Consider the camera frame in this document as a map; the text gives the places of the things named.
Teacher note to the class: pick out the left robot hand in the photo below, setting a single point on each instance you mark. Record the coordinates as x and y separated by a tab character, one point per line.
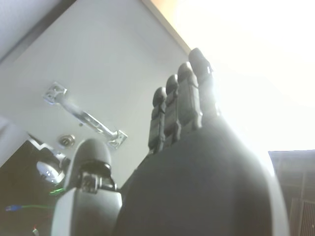
197	186

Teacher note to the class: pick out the white cabinet door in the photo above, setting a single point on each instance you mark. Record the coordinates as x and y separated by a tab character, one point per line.
98	73

